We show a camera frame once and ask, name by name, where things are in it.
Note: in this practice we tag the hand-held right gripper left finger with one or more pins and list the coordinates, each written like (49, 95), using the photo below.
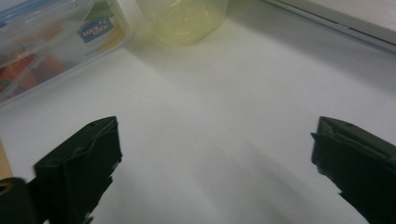
(77, 168)

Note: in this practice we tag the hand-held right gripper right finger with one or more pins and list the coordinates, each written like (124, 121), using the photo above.
(358, 161)

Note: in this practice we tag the clear food container blue lid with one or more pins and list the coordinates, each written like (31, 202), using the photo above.
(53, 46)

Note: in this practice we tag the white table mat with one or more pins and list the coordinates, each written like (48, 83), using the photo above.
(211, 118)

